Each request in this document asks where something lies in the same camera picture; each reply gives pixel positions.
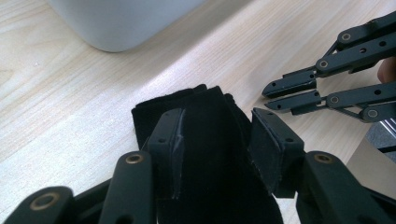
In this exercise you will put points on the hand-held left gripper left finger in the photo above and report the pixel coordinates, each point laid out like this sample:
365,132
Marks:
165,155

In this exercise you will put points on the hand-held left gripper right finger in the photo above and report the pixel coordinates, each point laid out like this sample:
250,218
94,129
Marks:
280,155

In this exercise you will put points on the black sock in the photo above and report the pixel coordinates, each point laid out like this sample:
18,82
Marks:
211,149

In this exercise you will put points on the light blue divided storage box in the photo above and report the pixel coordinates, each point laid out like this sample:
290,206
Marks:
124,25

